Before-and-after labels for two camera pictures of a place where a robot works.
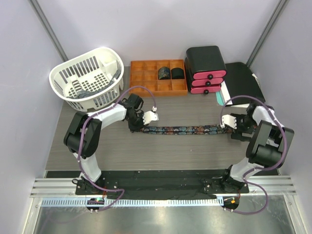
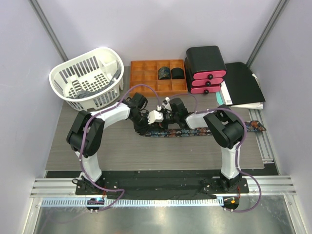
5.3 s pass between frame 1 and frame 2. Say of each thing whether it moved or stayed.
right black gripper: moved
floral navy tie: stayed
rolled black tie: stayed
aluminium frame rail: stayed
